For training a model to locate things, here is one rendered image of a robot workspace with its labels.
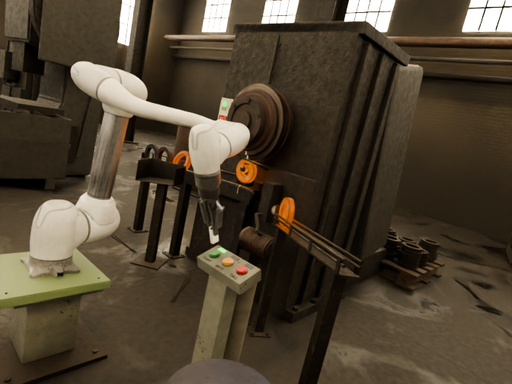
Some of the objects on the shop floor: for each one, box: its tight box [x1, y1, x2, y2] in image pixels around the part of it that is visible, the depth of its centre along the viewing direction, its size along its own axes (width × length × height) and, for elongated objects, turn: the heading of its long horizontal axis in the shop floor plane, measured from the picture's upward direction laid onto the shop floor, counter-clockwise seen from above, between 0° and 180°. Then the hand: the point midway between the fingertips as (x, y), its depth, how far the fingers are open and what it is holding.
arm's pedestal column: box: [0, 296, 107, 384], centre depth 151 cm, size 40×40×31 cm
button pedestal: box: [191, 245, 261, 363], centre depth 139 cm, size 16×24×62 cm, turn 1°
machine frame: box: [185, 21, 410, 324], centre depth 259 cm, size 73×108×176 cm
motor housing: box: [238, 226, 274, 267], centre depth 207 cm, size 13×22×54 cm, turn 1°
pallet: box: [376, 228, 445, 292], centre depth 374 cm, size 120×82×44 cm
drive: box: [344, 64, 424, 287], centre depth 314 cm, size 104×95×178 cm
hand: (213, 234), depth 134 cm, fingers closed
